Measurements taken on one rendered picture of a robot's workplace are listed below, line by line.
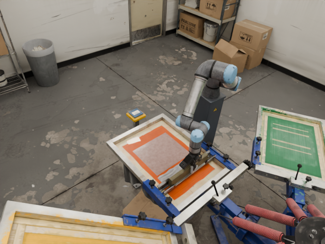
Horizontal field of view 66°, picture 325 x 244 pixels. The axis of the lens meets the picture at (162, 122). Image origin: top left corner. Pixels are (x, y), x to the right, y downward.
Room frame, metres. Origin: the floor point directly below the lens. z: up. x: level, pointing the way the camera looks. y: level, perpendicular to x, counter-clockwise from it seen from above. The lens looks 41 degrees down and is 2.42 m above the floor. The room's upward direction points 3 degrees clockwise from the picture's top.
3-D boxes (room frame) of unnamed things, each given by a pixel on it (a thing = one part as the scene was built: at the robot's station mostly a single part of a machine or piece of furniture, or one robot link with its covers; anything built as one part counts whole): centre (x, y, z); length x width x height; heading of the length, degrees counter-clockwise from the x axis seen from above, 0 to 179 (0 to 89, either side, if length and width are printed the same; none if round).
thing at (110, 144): (1.27, -0.05, 0.97); 0.79 x 0.58 x 0.04; 43
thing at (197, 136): (1.13, -0.22, 1.31); 0.09 x 0.08 x 0.11; 154
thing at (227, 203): (0.86, -0.43, 1.02); 0.17 x 0.06 x 0.05; 43
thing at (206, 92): (1.79, -0.40, 1.25); 0.15 x 0.15 x 0.10
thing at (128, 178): (1.17, 0.14, 0.74); 0.46 x 0.04 x 0.42; 43
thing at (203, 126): (1.22, -0.25, 1.31); 0.11 x 0.11 x 0.08; 64
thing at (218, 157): (1.28, -0.42, 0.98); 0.30 x 0.05 x 0.07; 43
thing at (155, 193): (0.91, -0.01, 0.98); 0.30 x 0.05 x 0.07; 43
